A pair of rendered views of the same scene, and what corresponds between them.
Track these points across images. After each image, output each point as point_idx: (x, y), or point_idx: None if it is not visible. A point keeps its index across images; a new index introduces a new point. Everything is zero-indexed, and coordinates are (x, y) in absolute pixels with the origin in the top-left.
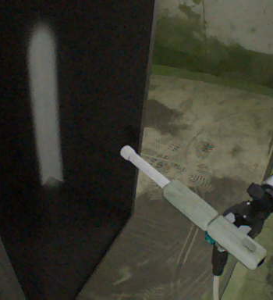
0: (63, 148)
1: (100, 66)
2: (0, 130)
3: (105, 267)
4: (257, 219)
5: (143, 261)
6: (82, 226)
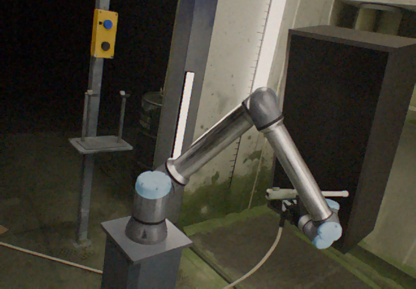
0: (374, 211)
1: (378, 163)
2: (356, 163)
3: None
4: (291, 206)
5: None
6: None
